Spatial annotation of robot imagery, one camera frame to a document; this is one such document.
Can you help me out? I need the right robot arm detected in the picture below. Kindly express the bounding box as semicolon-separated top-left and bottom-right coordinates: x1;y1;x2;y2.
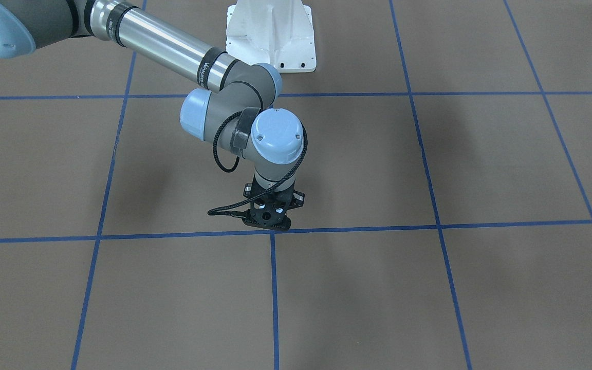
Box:
0;1;307;212

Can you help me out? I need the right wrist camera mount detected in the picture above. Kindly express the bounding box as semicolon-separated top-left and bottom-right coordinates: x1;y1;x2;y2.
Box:
242;204;292;232

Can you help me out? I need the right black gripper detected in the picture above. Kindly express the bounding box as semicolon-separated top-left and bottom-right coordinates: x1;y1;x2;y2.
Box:
244;182;305;210

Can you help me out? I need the white camera pedestal column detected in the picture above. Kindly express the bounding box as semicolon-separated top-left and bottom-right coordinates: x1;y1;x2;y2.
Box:
226;1;317;73

